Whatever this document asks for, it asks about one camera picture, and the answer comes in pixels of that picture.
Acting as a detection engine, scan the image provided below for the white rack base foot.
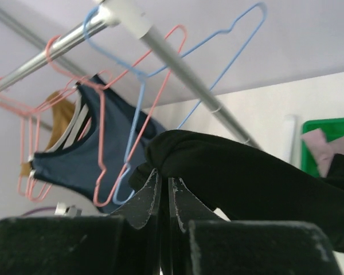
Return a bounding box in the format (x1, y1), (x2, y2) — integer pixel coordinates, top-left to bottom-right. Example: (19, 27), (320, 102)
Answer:
(281, 115), (298, 164)

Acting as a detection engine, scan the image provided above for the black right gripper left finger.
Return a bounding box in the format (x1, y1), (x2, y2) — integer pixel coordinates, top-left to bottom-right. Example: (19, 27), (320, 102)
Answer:
(0, 171), (161, 274)

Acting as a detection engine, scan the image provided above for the green plastic tray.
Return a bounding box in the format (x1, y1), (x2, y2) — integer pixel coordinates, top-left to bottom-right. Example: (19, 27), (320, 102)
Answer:
(300, 117), (344, 177)

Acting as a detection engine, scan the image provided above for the pink hanger with striped top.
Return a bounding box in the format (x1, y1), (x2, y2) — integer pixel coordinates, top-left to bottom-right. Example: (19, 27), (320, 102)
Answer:
(0, 77), (76, 202)

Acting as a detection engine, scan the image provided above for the silver clothes rack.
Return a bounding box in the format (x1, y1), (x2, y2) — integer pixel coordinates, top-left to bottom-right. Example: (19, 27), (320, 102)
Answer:
(0, 1), (259, 148)

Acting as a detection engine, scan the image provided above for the light blue wire hanger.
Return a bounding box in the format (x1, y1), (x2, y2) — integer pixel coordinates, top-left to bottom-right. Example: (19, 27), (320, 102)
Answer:
(83, 1), (259, 206)

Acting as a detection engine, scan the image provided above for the pink wire hanger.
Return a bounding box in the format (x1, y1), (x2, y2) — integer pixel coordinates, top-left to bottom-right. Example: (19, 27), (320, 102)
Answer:
(45, 36), (171, 207)

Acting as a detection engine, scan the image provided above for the pink crumpled garment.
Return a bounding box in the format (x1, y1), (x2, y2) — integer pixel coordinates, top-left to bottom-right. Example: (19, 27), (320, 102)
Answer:
(302, 128), (344, 176)

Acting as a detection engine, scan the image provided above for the blue tank top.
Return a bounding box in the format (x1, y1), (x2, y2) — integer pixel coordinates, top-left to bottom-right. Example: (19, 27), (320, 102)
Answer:
(32, 74), (167, 214)

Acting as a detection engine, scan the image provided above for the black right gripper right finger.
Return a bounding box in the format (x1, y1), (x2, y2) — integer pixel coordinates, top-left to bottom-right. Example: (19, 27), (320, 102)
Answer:
(169, 178), (342, 274)

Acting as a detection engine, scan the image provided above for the black tank top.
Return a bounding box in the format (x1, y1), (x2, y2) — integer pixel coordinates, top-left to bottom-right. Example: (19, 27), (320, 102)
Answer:
(129, 130), (344, 253)

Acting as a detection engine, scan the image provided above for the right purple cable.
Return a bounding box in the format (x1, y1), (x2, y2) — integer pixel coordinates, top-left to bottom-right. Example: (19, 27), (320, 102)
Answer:
(19, 206), (58, 217)

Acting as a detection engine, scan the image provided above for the brown tank top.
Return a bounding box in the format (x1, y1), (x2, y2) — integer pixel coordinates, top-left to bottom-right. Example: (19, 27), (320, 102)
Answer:
(19, 91), (75, 177)

